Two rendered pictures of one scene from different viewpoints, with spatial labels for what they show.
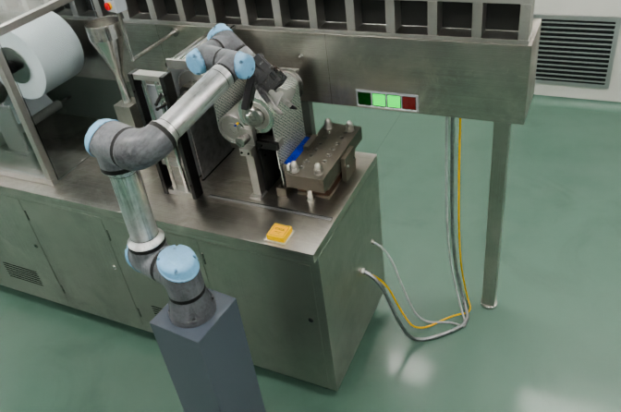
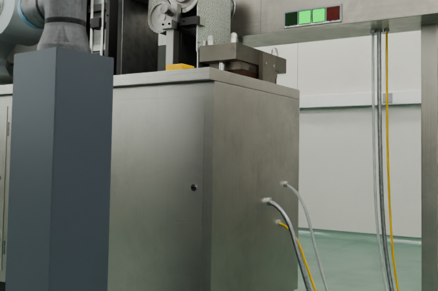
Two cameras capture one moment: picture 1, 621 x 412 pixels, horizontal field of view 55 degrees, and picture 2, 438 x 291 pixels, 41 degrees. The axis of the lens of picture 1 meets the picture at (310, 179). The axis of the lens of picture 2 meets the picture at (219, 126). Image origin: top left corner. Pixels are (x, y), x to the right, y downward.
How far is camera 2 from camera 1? 1.69 m
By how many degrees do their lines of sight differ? 38
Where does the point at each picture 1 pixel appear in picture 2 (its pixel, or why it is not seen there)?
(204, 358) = (57, 76)
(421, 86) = not seen: outside the picture
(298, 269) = (191, 105)
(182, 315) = (51, 34)
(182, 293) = (60, 4)
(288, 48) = not seen: outside the picture
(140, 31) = not seen: hidden behind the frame
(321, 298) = (210, 145)
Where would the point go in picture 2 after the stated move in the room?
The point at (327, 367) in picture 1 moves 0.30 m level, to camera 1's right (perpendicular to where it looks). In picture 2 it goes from (203, 275) to (299, 278)
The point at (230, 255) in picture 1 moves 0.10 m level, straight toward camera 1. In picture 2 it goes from (123, 111) to (122, 109)
